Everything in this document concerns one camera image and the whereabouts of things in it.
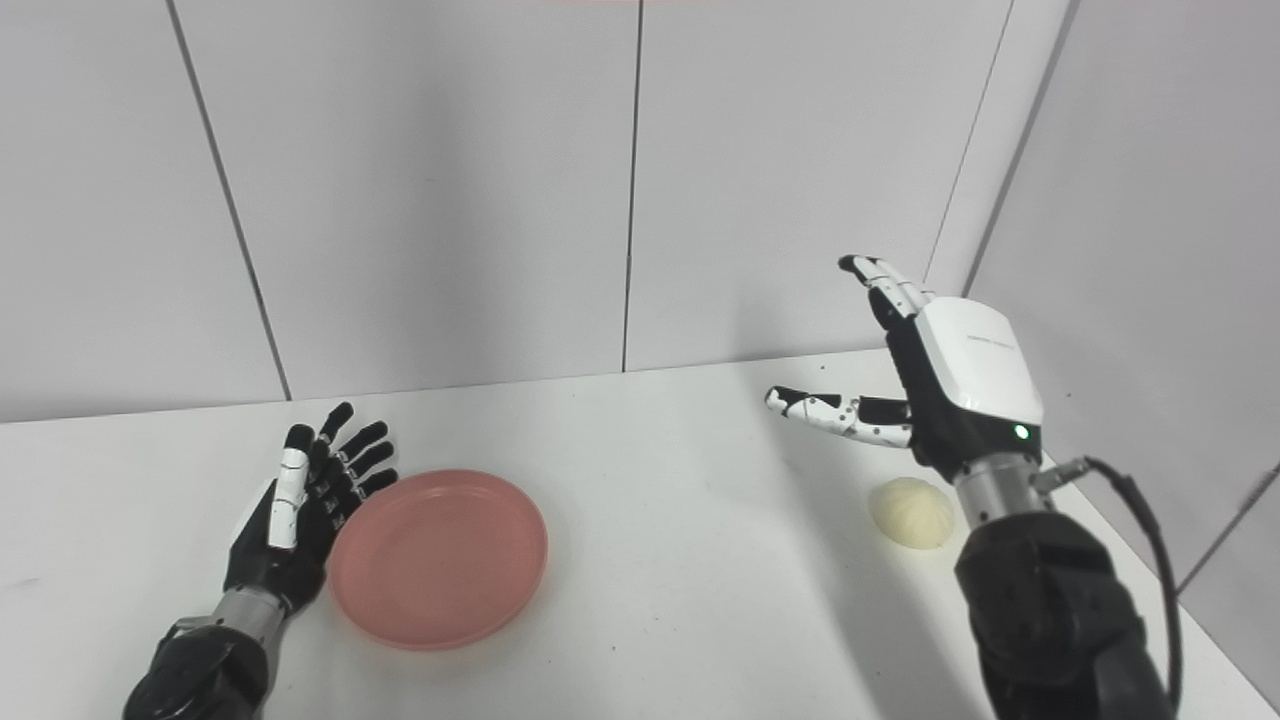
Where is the white steamed bun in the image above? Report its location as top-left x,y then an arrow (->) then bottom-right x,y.
868,477 -> 957,550

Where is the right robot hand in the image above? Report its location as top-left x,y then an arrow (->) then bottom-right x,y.
765,255 -> 1045,486

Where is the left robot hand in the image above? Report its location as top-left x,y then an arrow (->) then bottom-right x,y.
222,402 -> 399,613

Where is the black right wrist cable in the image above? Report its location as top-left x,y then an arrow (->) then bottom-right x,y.
1035,457 -> 1184,713

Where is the pink round plate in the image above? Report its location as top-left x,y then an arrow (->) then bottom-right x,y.
328,470 -> 549,652

